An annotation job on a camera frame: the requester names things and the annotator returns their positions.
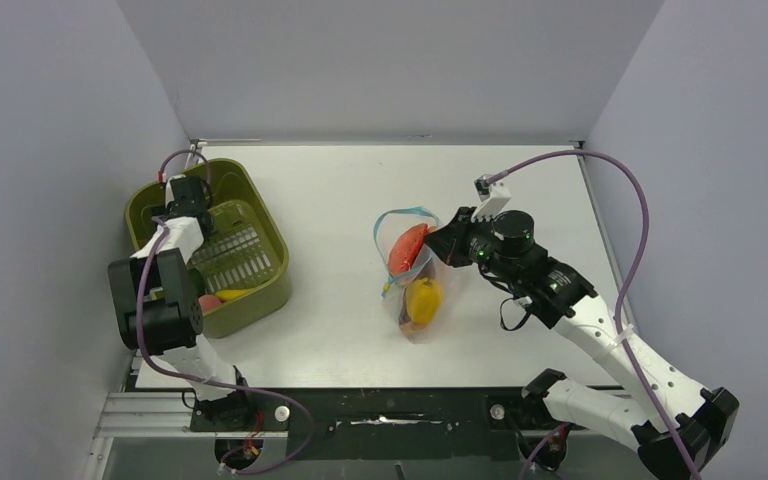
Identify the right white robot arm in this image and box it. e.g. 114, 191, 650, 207
424, 207, 739, 479

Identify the yellow toy bell pepper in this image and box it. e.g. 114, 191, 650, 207
404, 278, 444, 325

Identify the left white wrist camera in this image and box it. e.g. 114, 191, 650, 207
158, 171, 187, 206

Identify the clear zip top bag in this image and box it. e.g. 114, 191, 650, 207
372, 206, 464, 344

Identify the pink toy peach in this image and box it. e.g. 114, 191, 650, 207
198, 294, 223, 315

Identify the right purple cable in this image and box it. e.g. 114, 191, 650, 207
483, 149, 703, 480

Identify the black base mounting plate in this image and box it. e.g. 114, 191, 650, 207
189, 387, 558, 461

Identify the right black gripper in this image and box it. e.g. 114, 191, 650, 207
425, 206, 520, 285

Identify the yellow toy banana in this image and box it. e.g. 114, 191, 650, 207
214, 289, 251, 303

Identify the dark green toy avocado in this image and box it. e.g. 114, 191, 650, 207
187, 268, 207, 297

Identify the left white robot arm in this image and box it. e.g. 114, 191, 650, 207
107, 175, 261, 430

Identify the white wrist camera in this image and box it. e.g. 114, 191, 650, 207
158, 171, 187, 206
471, 175, 511, 223

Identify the olive green plastic bin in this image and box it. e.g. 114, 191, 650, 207
143, 159, 292, 338

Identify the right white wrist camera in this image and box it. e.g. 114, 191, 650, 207
471, 175, 511, 223

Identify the toy watermelon slice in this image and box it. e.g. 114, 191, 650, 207
387, 223, 430, 276

